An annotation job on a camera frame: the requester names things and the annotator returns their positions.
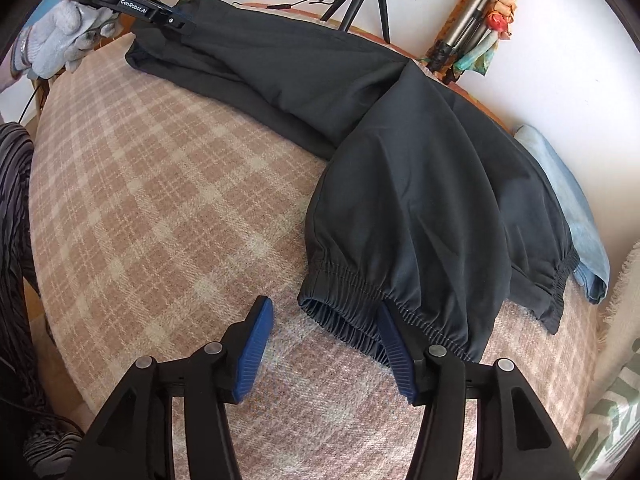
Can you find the white green patterned cushion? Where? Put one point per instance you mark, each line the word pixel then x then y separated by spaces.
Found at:
pixel 611 422

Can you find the light blue folded jeans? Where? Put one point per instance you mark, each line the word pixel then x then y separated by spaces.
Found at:
pixel 593 271

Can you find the striped dark clothing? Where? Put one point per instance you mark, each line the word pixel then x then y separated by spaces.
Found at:
pixel 34 443

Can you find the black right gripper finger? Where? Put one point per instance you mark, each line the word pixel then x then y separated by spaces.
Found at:
pixel 174 20

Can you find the beige plaid bed blanket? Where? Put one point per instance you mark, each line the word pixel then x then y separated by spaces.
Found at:
pixel 157 217

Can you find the left hand in grey glove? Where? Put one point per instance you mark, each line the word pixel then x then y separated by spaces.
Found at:
pixel 61 39

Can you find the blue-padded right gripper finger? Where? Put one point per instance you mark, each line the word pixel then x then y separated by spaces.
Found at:
pixel 515 436
pixel 131 437

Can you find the silver tripod with scarf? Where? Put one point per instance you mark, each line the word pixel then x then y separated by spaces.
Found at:
pixel 465 21

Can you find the black pants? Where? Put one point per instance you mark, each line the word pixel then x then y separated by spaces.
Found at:
pixel 425 203

